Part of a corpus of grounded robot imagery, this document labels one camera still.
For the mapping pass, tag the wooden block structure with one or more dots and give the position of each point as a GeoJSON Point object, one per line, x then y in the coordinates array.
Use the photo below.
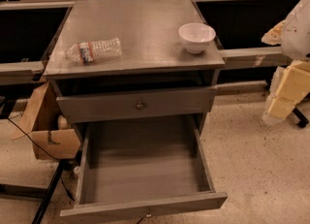
{"type": "Point", "coordinates": [45, 124]}

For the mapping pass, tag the black metal leg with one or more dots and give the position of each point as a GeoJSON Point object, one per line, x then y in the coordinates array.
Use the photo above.
{"type": "Point", "coordinates": [48, 194]}

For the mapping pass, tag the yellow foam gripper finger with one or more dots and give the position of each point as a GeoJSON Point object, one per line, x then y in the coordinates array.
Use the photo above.
{"type": "Point", "coordinates": [289, 86]}

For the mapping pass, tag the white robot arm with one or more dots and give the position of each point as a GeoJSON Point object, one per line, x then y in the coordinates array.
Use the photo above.
{"type": "Point", "coordinates": [293, 33]}

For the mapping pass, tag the clear plastic water bottle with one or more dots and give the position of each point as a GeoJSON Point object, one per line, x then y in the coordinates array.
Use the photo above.
{"type": "Point", "coordinates": [89, 52]}

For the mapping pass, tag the white ceramic bowl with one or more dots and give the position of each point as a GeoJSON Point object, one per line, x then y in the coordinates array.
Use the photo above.
{"type": "Point", "coordinates": [196, 37]}

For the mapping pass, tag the grey top drawer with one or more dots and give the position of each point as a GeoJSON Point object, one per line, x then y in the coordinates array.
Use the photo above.
{"type": "Point", "coordinates": [137, 104]}

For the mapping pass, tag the grey drawer cabinet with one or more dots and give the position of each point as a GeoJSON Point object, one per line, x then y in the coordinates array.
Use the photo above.
{"type": "Point", "coordinates": [152, 54]}

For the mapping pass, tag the grey open middle drawer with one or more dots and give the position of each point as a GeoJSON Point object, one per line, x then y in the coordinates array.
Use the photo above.
{"type": "Point", "coordinates": [139, 168]}

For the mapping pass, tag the left metal rail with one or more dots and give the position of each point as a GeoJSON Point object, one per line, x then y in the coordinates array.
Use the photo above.
{"type": "Point", "coordinates": [21, 72]}

